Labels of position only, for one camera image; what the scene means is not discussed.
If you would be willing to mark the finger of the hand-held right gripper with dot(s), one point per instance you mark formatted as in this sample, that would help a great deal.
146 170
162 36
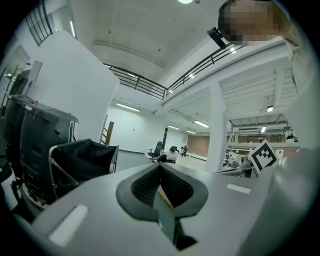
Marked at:
237 171

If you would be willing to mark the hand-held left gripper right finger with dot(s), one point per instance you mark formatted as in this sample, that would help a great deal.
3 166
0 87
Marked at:
237 212

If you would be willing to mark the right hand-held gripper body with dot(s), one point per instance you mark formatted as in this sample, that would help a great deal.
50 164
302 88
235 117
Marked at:
263 155

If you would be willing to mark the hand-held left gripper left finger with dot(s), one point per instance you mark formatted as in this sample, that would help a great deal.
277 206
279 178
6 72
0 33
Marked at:
100 212

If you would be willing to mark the red and white bottle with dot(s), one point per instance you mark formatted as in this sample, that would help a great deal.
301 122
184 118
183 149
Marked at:
230 160

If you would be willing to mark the white metal shelf unit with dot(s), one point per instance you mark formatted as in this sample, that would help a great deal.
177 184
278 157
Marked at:
240 145

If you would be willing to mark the clothes hanger rack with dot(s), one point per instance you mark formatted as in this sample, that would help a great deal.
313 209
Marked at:
82 162

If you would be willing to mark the black office chair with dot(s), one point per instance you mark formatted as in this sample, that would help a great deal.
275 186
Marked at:
157 148

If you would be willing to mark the large black plastic bin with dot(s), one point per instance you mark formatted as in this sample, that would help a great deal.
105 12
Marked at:
13 125
42 145

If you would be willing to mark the black mezzanine railing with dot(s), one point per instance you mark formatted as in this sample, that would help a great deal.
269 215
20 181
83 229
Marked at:
150 87
40 22

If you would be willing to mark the person's head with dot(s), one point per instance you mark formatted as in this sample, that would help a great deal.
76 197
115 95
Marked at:
257 20

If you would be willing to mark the black monitor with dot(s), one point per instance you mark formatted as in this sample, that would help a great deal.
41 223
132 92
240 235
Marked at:
21 83

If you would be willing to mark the white flat panel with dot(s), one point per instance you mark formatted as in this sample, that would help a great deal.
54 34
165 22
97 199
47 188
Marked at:
35 71

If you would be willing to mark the bare branch coat stand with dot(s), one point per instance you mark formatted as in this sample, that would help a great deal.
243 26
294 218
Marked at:
13 80

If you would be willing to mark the round ceiling light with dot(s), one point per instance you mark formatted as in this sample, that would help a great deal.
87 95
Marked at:
185 1

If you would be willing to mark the wooden post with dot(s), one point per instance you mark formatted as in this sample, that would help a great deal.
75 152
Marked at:
111 132

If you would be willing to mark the black head camera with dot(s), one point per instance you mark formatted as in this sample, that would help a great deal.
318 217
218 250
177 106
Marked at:
217 37

